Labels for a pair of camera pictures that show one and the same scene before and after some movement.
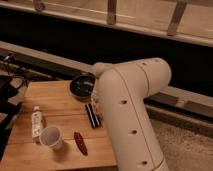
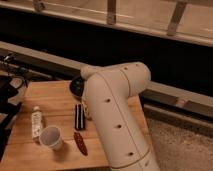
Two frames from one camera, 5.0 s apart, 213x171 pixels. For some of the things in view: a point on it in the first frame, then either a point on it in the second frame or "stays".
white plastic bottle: x=36 y=122 stays
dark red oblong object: x=80 y=142 stays
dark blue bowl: x=81 y=86 stays
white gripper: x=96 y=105 → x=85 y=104
